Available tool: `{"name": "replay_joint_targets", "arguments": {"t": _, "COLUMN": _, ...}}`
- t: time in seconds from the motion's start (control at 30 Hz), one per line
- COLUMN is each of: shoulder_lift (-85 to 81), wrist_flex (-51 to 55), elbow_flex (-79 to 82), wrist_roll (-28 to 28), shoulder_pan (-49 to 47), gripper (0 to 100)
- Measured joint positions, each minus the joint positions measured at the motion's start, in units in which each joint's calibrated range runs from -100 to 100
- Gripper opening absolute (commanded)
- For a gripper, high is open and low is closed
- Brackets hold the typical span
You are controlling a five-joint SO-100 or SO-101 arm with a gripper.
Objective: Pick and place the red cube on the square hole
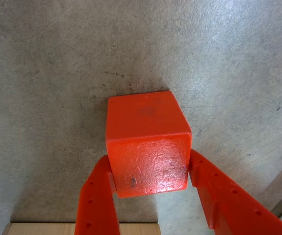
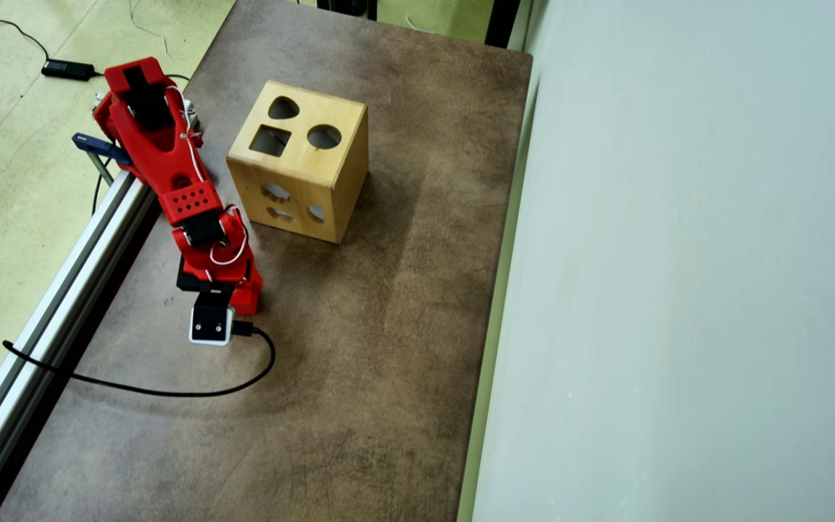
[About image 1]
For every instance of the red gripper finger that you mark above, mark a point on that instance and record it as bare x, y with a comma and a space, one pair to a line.
229, 208
96, 208

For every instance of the red cube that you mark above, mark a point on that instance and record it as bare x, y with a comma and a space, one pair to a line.
148, 147

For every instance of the wooden shape sorter box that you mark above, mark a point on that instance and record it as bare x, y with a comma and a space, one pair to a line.
33, 228

